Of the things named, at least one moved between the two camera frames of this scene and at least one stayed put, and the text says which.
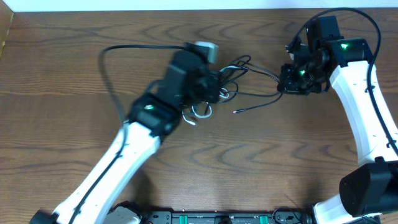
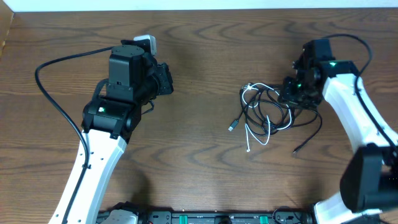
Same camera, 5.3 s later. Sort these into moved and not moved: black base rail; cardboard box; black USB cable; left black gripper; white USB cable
Moved: white USB cable; black USB cable; left black gripper
Not moved: cardboard box; black base rail
